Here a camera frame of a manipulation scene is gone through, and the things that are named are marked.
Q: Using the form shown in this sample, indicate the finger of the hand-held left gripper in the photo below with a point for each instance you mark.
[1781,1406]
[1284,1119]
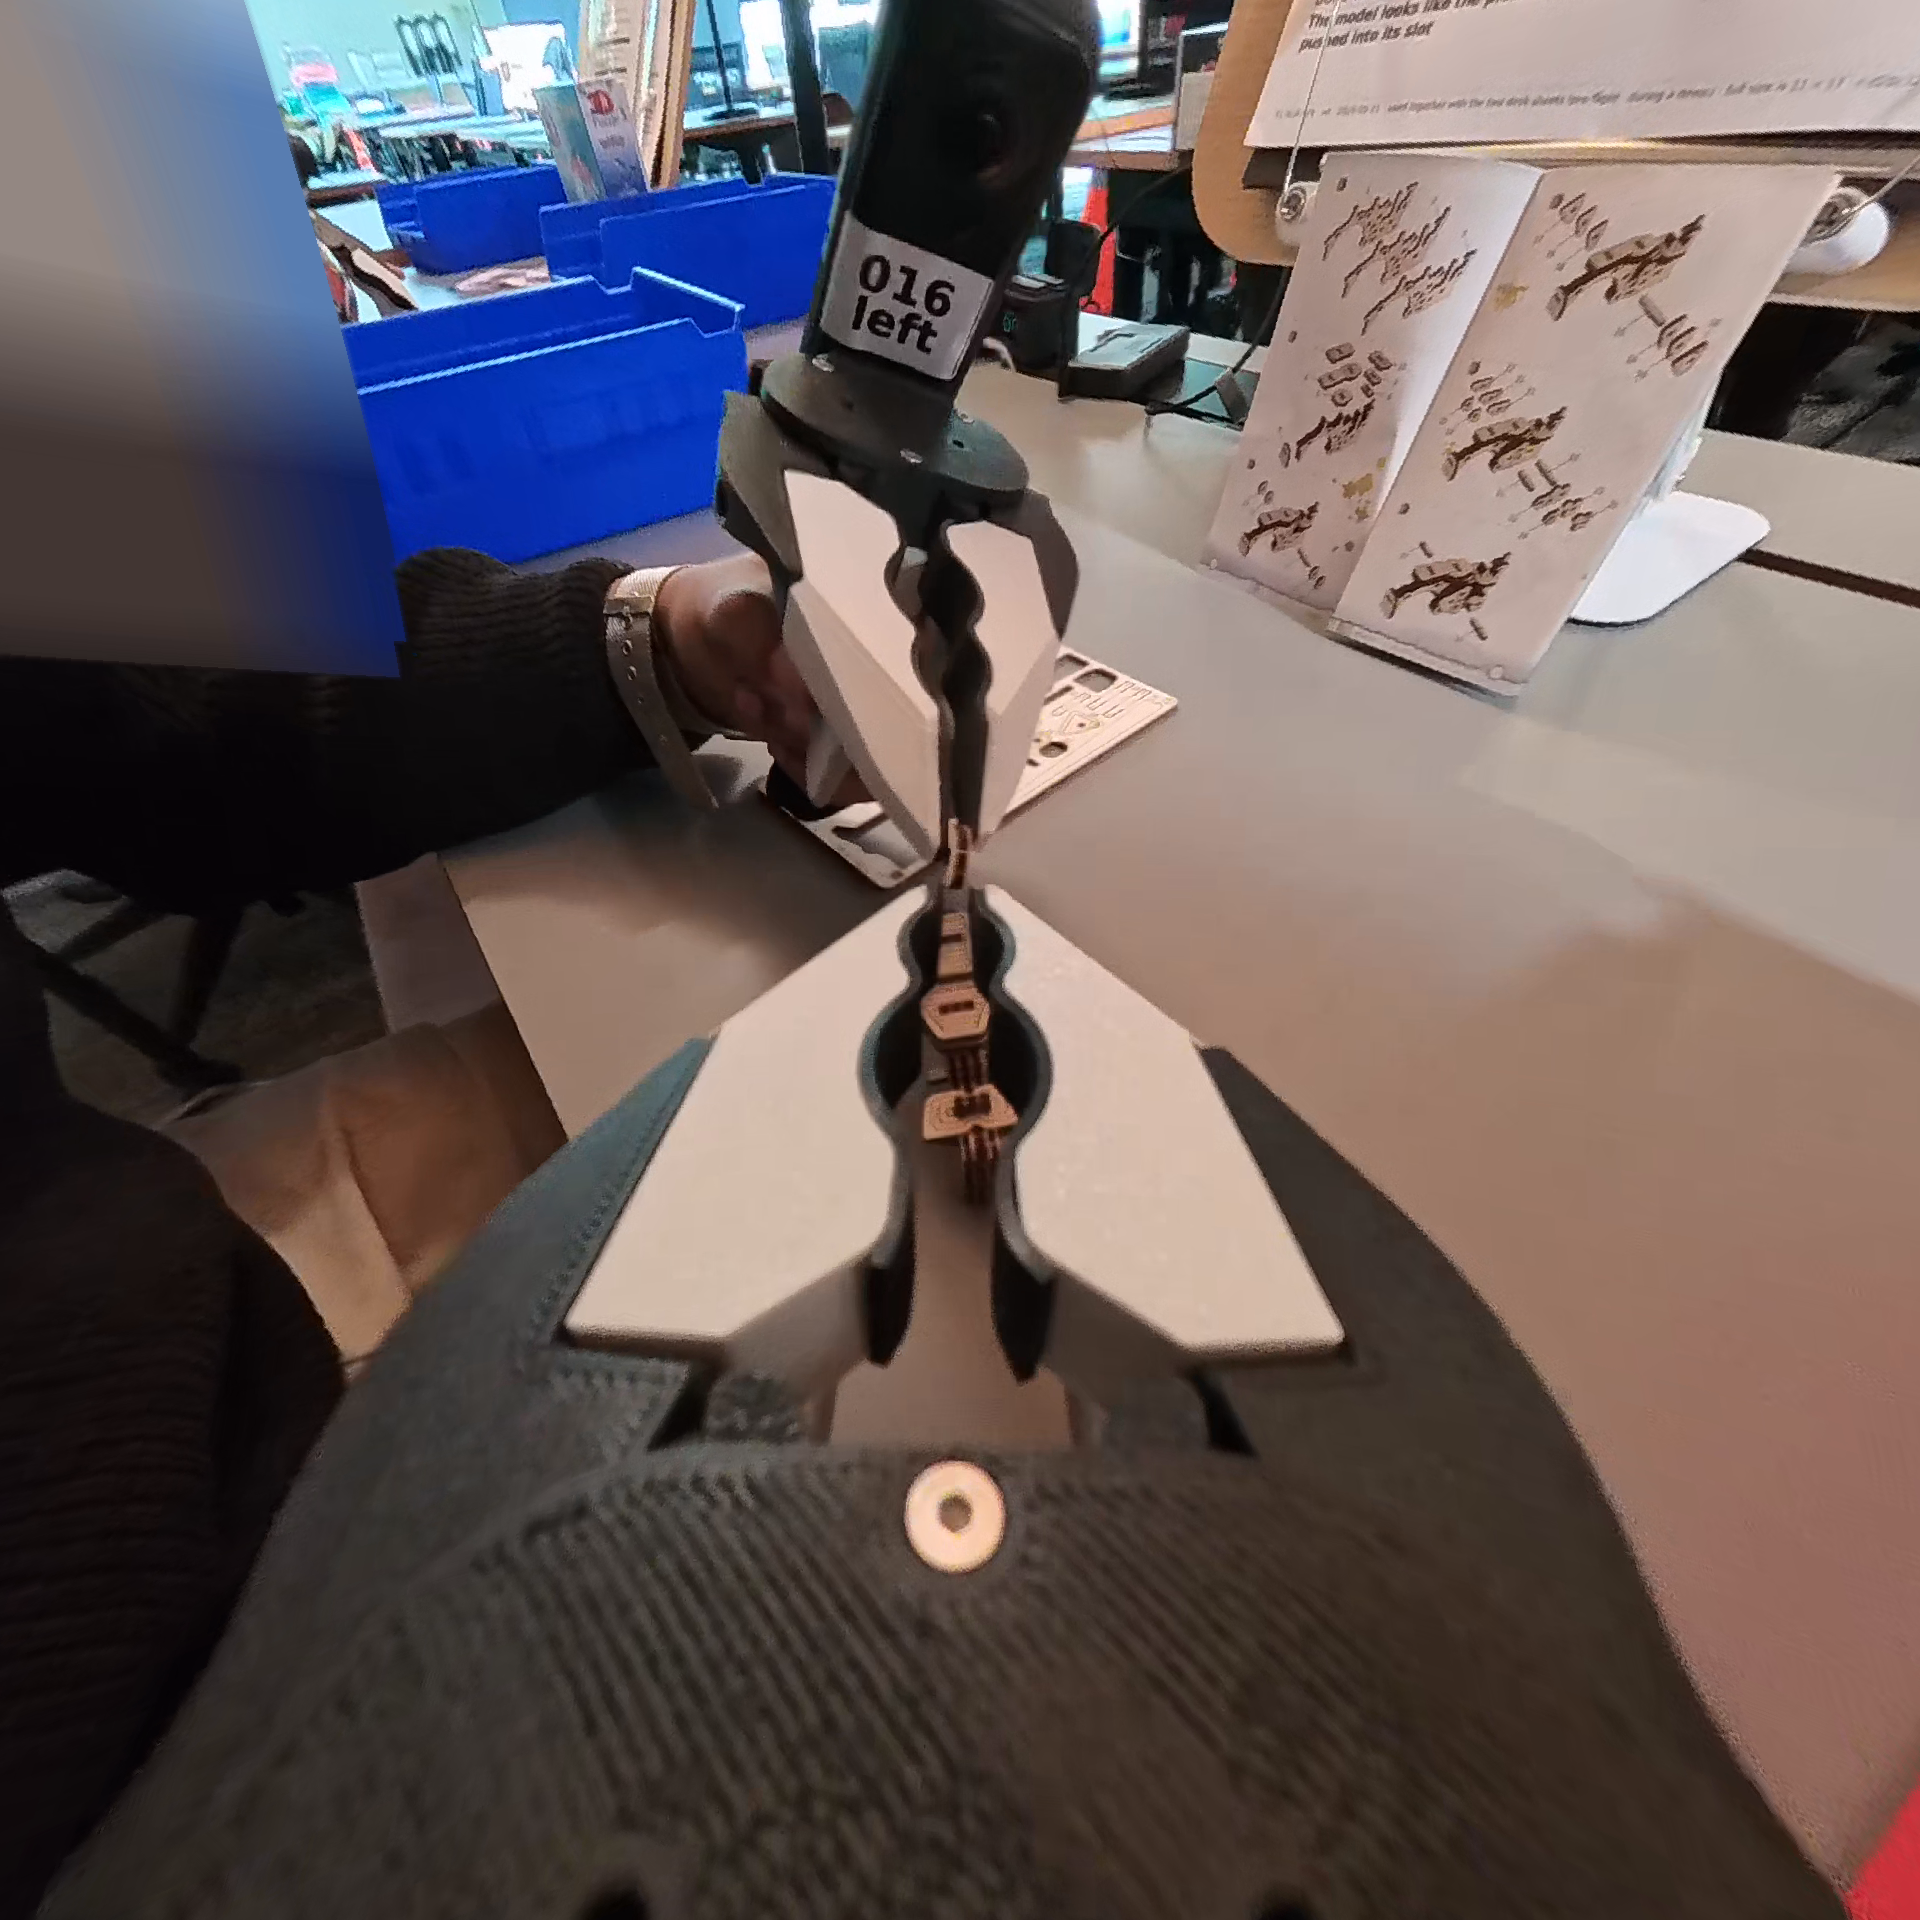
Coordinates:
[855,630]
[1021,646]

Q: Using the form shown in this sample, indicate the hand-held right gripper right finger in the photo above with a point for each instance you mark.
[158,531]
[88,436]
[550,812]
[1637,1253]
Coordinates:
[1171,1202]

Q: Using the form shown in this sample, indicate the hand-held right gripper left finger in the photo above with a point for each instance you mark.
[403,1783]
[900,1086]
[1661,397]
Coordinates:
[735,1202]

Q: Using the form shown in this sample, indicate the laser-cut plywood parts sheet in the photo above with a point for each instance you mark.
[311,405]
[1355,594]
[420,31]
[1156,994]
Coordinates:
[1102,704]

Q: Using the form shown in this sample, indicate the small wooden model assembly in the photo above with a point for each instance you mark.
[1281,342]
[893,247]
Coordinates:
[961,1051]

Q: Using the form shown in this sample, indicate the person's left forearm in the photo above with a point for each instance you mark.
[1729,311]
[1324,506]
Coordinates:
[510,704]

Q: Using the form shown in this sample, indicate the grey desk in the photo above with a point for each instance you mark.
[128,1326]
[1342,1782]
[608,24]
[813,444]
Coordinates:
[1350,974]

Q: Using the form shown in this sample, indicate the person's left hand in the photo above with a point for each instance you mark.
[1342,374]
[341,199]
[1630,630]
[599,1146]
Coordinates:
[720,646]

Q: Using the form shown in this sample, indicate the small black charger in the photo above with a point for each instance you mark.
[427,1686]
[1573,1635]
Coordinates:
[1037,323]

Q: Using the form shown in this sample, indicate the silver wristwatch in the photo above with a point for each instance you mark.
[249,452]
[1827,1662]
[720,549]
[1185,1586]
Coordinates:
[629,646]

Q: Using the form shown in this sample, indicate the black flat device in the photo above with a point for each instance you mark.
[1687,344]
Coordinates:
[1125,359]

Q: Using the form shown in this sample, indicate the wooden board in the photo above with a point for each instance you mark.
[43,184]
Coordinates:
[1224,149]

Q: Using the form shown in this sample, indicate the blue picture book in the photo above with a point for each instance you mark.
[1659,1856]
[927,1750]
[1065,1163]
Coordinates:
[593,143]

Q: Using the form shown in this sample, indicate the person's beige trousers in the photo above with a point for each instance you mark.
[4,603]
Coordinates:
[390,1172]

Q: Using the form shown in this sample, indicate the large blue plastic bin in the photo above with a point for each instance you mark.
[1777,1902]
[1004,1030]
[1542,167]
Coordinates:
[540,436]

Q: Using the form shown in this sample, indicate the folded assembly instruction sheet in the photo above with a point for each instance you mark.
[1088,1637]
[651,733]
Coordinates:
[1501,405]

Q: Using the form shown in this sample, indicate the person's black sweater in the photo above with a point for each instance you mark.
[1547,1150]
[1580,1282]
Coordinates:
[120,1426]

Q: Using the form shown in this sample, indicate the white stand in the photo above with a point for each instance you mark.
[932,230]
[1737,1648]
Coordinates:
[1681,556]

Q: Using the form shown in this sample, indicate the white printed paper sheet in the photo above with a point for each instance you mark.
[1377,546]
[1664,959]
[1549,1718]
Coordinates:
[1575,68]

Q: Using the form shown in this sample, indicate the red plastic bin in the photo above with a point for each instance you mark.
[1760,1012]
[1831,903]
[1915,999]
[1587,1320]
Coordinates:
[1891,1883]

